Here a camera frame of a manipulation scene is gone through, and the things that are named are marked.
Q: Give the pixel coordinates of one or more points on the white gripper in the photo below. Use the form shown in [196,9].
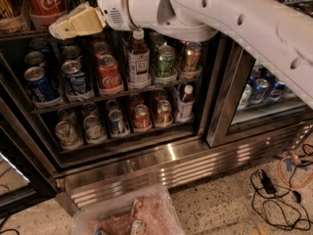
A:
[114,4]

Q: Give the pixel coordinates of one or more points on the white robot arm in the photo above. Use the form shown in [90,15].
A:
[277,36]

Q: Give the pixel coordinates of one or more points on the red Coca-Cola can top shelf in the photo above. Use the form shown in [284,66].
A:
[45,12]

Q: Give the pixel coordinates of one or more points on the rear blue Pepsi can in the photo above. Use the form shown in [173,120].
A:
[39,44]

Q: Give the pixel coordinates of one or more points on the front red Coca-Cola can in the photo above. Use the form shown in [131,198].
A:
[108,72]

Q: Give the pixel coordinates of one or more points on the front blue white Pepsi can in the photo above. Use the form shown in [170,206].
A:
[75,77]

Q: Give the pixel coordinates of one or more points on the middle blue Pepsi can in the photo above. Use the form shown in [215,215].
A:
[36,59]

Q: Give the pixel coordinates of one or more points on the yellow can top shelf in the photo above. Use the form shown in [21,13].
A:
[11,19]

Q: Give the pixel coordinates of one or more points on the green can middle shelf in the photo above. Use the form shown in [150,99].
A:
[165,60]

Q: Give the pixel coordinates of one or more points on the blue can bottom shelf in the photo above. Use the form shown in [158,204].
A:
[117,122]

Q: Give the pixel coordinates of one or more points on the red can bottom shelf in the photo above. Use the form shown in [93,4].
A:
[141,117]

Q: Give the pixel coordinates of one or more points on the copper can middle shelf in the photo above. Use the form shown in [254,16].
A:
[191,56]

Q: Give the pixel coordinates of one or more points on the silver can bottom shelf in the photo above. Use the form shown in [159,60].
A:
[94,131]

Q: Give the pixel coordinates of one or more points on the gold can bottom shelf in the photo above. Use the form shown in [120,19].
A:
[163,112]

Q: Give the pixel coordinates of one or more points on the white green can bottom shelf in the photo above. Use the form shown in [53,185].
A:
[69,137]

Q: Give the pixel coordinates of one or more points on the tea bottle bottom shelf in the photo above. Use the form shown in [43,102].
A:
[185,101]

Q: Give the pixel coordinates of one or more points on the steel fridge base grille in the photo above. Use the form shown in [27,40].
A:
[172,165]

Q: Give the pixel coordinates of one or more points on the steel fridge door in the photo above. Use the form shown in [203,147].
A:
[232,69]

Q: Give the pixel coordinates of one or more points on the Pepsi can behind door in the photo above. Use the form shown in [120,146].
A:
[259,89]

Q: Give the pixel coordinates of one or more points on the iced tea bottle white cap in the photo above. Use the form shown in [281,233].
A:
[138,57]

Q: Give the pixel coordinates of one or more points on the clear plastic bin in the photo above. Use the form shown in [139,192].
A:
[148,211]

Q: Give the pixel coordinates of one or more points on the black power adapter with cable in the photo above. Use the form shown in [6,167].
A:
[278,206]

